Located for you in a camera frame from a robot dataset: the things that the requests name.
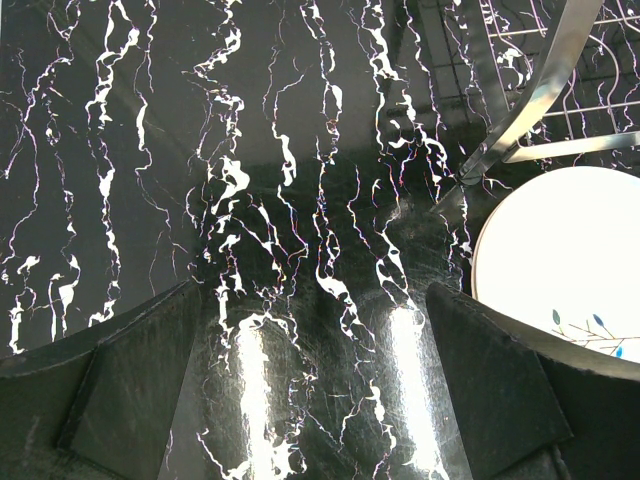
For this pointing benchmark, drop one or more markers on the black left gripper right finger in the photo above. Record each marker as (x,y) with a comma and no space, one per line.
(530,405)

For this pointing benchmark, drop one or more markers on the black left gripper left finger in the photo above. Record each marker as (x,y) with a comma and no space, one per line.
(100,403)

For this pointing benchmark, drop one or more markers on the cream and blue leaf plate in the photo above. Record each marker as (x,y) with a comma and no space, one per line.
(561,254)

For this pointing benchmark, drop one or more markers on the steel wire dish rack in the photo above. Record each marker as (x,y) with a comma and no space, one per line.
(530,81)

